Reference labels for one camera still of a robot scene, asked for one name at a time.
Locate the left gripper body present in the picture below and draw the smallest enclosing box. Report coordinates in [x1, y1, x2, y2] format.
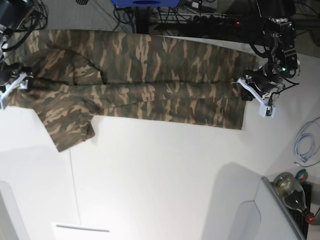
[252, 69, 283, 97]

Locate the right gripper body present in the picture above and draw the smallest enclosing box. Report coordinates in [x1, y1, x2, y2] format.
[0, 63, 13, 87]

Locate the camouflage t-shirt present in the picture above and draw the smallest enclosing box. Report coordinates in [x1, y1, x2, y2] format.
[7, 29, 257, 152]

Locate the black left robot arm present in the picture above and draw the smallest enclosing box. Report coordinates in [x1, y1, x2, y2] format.
[244, 0, 300, 98]

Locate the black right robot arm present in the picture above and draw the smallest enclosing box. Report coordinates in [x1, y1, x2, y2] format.
[0, 0, 36, 87]

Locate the green tape roll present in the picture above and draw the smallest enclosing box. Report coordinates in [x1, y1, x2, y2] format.
[295, 169, 309, 183]

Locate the clear plastic bottle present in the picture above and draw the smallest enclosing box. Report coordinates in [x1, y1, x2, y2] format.
[273, 172, 316, 225]

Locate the blue box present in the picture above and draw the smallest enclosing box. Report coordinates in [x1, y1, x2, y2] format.
[111, 0, 186, 8]

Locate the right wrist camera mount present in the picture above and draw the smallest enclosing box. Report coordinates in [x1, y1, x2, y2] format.
[0, 72, 34, 110]

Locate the white coiled cable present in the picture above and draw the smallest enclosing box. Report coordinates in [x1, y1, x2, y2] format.
[292, 116, 320, 167]

